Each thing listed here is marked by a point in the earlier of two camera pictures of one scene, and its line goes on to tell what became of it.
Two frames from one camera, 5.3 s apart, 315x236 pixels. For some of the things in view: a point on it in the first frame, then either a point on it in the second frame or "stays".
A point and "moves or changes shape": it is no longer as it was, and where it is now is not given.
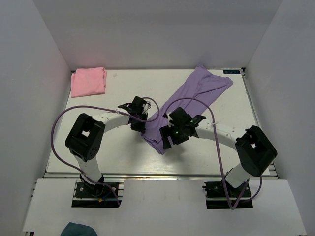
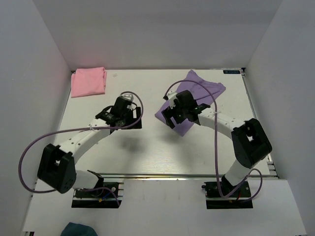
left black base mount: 98,195 stays
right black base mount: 216,198 stays
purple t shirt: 193,93 moves or changes shape
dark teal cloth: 78,229 stays
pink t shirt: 86,81 stays
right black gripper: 164,132 to 169,113
